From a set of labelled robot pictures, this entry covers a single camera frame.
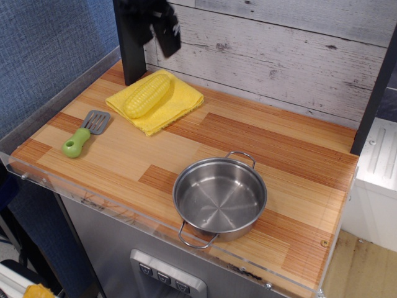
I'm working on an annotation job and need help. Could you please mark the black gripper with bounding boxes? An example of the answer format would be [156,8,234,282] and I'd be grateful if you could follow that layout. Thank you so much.
[116,0,181,58]

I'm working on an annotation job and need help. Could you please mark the yellow plastic corn cob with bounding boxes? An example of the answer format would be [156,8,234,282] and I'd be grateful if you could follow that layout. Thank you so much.
[122,74,171,119]

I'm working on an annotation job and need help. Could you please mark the yellow folded cloth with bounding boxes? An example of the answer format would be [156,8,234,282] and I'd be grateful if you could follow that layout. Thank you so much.
[105,69,205,137]

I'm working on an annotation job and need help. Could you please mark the stainless steel pot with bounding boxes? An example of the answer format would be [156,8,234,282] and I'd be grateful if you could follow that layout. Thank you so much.
[172,151,267,250]

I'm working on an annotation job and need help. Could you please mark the clear acrylic front guard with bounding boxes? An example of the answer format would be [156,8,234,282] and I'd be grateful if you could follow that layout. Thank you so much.
[1,153,323,297]

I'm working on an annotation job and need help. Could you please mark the silver button control panel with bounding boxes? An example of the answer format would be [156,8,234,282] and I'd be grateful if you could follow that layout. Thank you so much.
[130,248,207,297]

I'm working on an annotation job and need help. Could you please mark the white side cabinet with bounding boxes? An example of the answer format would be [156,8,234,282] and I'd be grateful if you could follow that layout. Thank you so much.
[341,118,396,251]

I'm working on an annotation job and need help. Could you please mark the yellow black object bottom left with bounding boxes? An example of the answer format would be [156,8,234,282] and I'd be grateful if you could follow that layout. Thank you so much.
[22,284,55,298]

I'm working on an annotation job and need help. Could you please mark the green handled grey spatula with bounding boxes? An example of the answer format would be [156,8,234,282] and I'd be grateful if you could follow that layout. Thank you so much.
[61,110,110,158]

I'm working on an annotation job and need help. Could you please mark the black right frame post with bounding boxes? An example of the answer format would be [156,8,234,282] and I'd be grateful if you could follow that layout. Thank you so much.
[350,27,396,156]

